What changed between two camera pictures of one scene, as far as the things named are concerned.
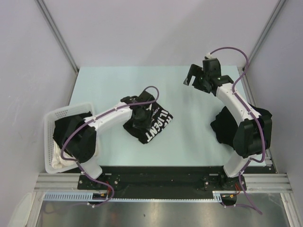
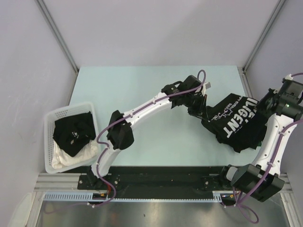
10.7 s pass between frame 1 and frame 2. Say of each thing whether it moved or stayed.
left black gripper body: moved
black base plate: stayed
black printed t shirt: moved
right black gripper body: moved
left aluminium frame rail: stayed
